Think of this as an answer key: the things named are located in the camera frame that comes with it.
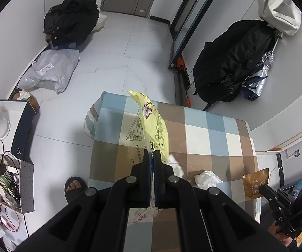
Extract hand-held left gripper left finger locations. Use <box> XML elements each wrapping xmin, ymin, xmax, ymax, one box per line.
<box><xmin>14</xmin><ymin>148</ymin><xmax>154</xmax><ymax>252</ymax></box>

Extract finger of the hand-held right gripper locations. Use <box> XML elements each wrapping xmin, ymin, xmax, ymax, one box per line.
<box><xmin>259</xmin><ymin>185</ymin><xmax>292</xmax><ymax>208</ymax></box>
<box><xmin>268</xmin><ymin>199</ymin><xmax>299</xmax><ymax>238</ymax></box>

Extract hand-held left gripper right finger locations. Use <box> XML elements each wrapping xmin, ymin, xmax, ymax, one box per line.
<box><xmin>154</xmin><ymin>149</ymin><xmax>289</xmax><ymax>252</ymax></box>

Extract brown sachet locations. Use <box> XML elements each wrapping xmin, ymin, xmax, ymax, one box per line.
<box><xmin>242</xmin><ymin>168</ymin><xmax>270</xmax><ymax>202</ymax></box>

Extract yellow plastic bread bag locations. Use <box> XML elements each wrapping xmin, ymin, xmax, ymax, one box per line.
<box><xmin>126</xmin><ymin>90</ymin><xmax>171</xmax><ymax>227</ymax></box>

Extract person's right hand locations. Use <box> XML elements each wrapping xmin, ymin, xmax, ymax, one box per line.
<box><xmin>268</xmin><ymin>222</ymin><xmax>295</xmax><ymax>248</ymax></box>

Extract checkered tablecloth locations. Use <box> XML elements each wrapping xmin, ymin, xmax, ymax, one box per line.
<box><xmin>85</xmin><ymin>91</ymin><xmax>262</xmax><ymax>252</ymax></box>

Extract black slipper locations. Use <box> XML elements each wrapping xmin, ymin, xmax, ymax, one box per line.
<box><xmin>64</xmin><ymin>176</ymin><xmax>87</xmax><ymax>205</ymax></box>

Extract silver folding umbrella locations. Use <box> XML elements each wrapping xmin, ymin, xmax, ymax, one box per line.
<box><xmin>240</xmin><ymin>35</ymin><xmax>283</xmax><ymax>101</ymax></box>

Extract orange and black tool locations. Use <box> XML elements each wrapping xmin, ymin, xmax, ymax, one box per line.
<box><xmin>173</xmin><ymin>58</ymin><xmax>193</xmax><ymax>108</ymax></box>

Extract grey speckled storage box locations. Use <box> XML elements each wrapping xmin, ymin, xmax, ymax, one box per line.
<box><xmin>0</xmin><ymin>155</ymin><xmax>34</xmax><ymax>214</ymax></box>

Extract navy and white box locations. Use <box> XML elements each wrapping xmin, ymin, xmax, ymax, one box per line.
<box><xmin>0</xmin><ymin>99</ymin><xmax>37</xmax><ymax>163</ymax></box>

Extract black backpack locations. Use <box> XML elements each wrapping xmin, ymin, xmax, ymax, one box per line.
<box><xmin>192</xmin><ymin>20</ymin><xmax>278</xmax><ymax>103</ymax></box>

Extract grey plastic parcel bag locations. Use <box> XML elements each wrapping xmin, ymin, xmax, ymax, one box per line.
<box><xmin>17</xmin><ymin>49</ymin><xmax>80</xmax><ymax>93</ymax></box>

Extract white paper cup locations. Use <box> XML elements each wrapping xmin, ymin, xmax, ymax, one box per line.
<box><xmin>0</xmin><ymin>177</ymin><xmax>12</xmax><ymax>197</ymax></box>

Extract white cloth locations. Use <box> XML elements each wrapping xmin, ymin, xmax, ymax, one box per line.
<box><xmin>92</xmin><ymin>13</ymin><xmax>108</xmax><ymax>33</ymax></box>

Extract black framed glass door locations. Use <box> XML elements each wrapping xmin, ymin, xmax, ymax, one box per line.
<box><xmin>168</xmin><ymin>0</ymin><xmax>236</xmax><ymax>70</ymax></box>

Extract black jacket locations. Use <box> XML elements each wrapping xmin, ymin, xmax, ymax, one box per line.
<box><xmin>43</xmin><ymin>0</ymin><xmax>100</xmax><ymax>48</ymax></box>

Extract white hanging bag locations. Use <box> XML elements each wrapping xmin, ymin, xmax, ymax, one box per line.
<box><xmin>257</xmin><ymin>0</ymin><xmax>302</xmax><ymax>36</ymax></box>

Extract red cable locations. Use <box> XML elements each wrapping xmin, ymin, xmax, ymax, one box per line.
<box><xmin>0</xmin><ymin>206</ymin><xmax>20</xmax><ymax>233</ymax></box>

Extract black cables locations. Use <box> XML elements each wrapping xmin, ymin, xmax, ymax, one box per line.
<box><xmin>0</xmin><ymin>136</ymin><xmax>20</xmax><ymax>179</ymax></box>

